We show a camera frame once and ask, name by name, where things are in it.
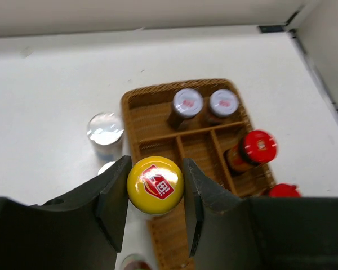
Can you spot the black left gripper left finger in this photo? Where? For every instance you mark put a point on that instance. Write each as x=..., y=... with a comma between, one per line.
x=81, y=229

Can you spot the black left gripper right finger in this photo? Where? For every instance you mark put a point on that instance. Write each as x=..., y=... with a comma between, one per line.
x=227, y=232

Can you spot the red-lid sauce jar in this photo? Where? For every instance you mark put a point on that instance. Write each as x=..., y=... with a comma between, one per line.
x=284, y=190
x=255, y=148

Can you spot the green-label sauce bottle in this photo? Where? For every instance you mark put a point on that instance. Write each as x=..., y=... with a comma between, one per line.
x=155, y=186
x=135, y=261

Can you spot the white-lid spice jar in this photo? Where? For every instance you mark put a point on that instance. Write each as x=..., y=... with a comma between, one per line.
x=187, y=103
x=223, y=104

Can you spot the near silver-lid salt shaker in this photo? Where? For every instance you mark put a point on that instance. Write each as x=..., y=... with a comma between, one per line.
x=105, y=167

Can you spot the silver-lid salt shaker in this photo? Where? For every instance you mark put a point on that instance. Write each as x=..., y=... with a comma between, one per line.
x=105, y=132
x=105, y=167

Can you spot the far silver-lid salt shaker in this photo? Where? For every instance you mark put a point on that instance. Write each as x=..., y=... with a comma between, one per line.
x=105, y=132

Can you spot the brown wicker basket tray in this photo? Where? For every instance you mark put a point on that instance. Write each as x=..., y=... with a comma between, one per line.
x=145, y=112

